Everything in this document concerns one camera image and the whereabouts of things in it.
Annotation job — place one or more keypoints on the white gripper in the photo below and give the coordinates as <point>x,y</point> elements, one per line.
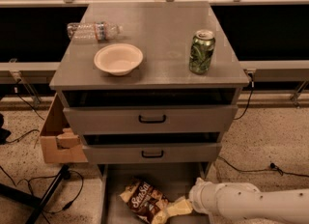
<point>200,195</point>

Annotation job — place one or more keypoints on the brown chip bag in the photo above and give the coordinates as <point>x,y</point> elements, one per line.
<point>146,201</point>

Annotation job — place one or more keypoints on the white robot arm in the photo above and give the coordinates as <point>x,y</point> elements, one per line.
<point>240,200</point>

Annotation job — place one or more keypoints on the grey open bottom drawer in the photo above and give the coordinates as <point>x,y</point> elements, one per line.
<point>174,180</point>

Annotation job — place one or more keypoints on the grey middle drawer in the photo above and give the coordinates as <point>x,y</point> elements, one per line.
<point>152,153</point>

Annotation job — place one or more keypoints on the grey drawer cabinet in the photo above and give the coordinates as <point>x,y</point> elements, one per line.
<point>164,34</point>

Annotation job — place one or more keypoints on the grey top drawer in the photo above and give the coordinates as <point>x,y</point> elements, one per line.
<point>137,120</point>

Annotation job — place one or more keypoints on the cardboard box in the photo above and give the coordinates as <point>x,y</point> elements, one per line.
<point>58,142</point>

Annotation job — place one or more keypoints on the white paper bowl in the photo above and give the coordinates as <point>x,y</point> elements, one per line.
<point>118,59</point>

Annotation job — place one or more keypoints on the green soda can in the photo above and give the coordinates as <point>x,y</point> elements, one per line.
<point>202,48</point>

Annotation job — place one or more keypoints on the clear plastic water bottle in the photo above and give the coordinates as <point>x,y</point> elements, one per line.
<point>93,31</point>

